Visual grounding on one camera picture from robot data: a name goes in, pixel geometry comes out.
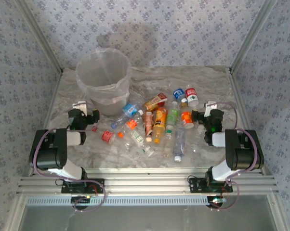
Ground small orange label bottle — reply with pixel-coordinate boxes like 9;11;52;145
180;101;195;129

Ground red white label bottle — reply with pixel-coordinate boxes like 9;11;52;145
185;84;200;107

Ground clear bottle blue cap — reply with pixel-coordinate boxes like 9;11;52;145
110;113;130;128

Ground red label bottle red cap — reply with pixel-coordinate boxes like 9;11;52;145
91;125;116;144

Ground green label soda water bottle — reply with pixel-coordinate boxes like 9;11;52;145
166;101;180;129

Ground dark blue label bottle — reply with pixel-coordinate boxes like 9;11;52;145
172;88;188;104

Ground clear bottle purple label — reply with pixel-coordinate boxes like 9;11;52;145
172;127;187;162

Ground light blue label clear bottle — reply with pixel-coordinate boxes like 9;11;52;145
122;103;145;119

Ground clear bottle green cap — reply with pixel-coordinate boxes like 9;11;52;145
163;129;175;158

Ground orange label clear bottle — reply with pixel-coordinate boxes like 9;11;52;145
118;115;145;139

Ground gold red drink carton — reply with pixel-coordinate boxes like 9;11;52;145
142;92;168;112

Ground green white label small bottle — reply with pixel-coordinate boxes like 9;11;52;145
130;129;155;157

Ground brown bottle cream cap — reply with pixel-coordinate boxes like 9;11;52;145
143;110;155;142

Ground clear plastic bin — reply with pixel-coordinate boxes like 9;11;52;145
75;48;132;116

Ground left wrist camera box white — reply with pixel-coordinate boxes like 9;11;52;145
72;101;88;116

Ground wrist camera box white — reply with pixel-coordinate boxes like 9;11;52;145
72;101;88;116
204;101;218;117

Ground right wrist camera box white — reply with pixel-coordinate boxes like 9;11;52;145
204;101;218;117

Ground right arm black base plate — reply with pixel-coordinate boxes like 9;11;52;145
187;177;234;193

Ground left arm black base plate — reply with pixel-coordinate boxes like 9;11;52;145
55;178;105;194

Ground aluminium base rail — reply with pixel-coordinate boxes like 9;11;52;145
16;167;279;196

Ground aluminium frame post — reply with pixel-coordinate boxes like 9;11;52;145
13;0;64;74
228;0;278;74

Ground grey slotted cable duct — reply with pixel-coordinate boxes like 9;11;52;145
26;195;224;207

